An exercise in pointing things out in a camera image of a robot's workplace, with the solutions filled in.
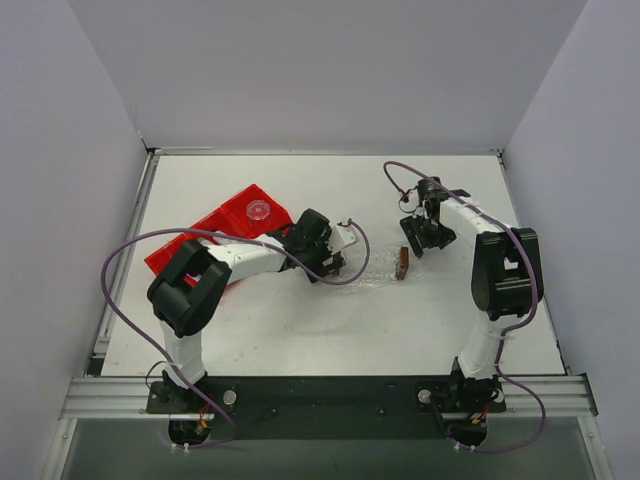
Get clear tray brown handles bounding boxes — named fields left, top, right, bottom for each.
left=336, top=243, right=428, bottom=294

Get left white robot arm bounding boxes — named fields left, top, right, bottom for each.
left=147, top=209, right=358, bottom=412

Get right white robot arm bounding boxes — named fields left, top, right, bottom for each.
left=399, top=179, right=544, bottom=396

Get clear plastic cup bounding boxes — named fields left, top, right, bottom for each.
left=245, top=199, right=274, bottom=238

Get red plastic compartment box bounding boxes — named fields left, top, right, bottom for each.
left=143, top=183, right=298, bottom=296

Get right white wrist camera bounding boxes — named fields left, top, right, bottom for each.
left=397, top=185, right=424, bottom=216

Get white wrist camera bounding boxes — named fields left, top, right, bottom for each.
left=397, top=185, right=424, bottom=216
left=329, top=218, right=359, bottom=253

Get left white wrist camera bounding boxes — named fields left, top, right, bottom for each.
left=329, top=218, right=359, bottom=253

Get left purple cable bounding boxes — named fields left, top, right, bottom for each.
left=101, top=217, right=372, bottom=449

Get purple cable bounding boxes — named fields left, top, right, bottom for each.
left=382, top=160, right=547, bottom=454
left=101, top=217, right=372, bottom=449

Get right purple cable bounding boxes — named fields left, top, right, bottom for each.
left=382, top=160, right=547, bottom=454

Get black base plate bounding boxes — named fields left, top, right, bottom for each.
left=146, top=376, right=506, bottom=444

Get aluminium front rail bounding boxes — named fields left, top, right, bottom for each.
left=60, top=375, right=598, bottom=420

